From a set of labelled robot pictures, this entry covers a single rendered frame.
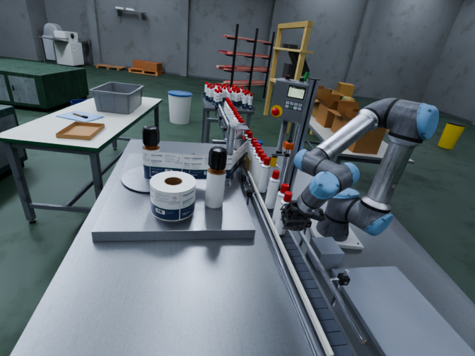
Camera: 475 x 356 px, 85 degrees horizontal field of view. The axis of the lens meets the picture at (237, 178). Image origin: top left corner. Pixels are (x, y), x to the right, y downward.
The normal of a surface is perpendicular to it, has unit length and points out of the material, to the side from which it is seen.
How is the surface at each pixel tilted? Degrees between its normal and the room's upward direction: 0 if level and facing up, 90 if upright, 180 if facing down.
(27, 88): 90
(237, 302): 0
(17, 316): 0
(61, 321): 0
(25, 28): 90
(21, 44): 90
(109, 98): 95
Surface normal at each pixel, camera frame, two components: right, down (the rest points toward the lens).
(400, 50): 0.00, 0.46
